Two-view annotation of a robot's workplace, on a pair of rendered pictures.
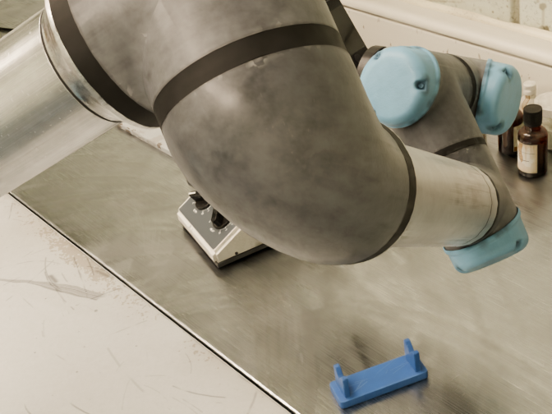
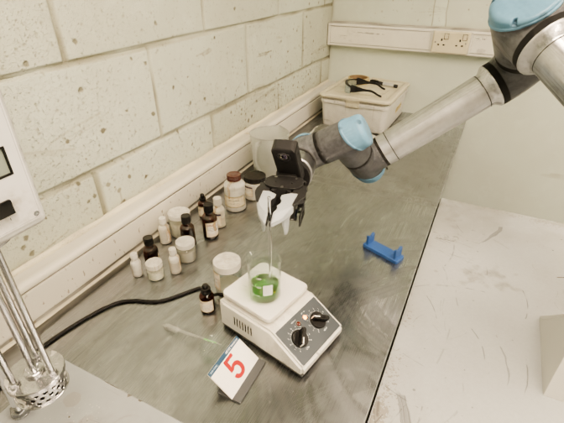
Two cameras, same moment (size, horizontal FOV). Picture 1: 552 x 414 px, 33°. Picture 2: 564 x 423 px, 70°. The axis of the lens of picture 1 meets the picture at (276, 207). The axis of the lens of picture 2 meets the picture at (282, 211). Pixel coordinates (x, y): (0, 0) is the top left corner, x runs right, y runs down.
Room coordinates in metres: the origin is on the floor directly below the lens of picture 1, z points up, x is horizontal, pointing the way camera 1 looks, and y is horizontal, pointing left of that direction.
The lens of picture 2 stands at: (1.33, 0.50, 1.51)
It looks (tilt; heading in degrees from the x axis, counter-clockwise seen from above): 31 degrees down; 241
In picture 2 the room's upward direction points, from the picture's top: straight up
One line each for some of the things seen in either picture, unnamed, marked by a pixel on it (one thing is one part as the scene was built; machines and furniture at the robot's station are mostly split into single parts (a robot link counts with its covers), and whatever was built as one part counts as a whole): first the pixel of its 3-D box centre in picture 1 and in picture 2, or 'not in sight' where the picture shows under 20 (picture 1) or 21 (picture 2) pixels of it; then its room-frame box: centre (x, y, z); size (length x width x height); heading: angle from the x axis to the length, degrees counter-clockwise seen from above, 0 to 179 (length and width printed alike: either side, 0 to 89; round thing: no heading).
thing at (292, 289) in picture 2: not in sight; (265, 289); (1.07, -0.02, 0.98); 0.12 x 0.12 x 0.01; 22
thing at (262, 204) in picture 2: not in sight; (265, 217); (1.06, -0.03, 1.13); 0.09 x 0.03 x 0.06; 46
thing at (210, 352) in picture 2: not in sight; (215, 349); (1.19, 0.01, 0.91); 0.06 x 0.06 x 0.02
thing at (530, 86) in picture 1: (530, 106); (164, 229); (1.17, -0.38, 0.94); 0.03 x 0.03 x 0.07
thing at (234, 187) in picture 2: not in sight; (234, 190); (0.94, -0.45, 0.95); 0.06 x 0.06 x 0.11
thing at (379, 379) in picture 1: (377, 370); (383, 247); (0.71, -0.07, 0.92); 0.10 x 0.03 x 0.04; 103
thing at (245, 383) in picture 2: not in sight; (237, 368); (1.17, 0.07, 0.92); 0.09 x 0.06 x 0.04; 35
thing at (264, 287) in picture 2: not in sight; (263, 277); (1.08, 0.00, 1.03); 0.07 x 0.06 x 0.08; 116
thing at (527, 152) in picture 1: (532, 140); (209, 220); (1.06, -0.35, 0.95); 0.04 x 0.04 x 0.10
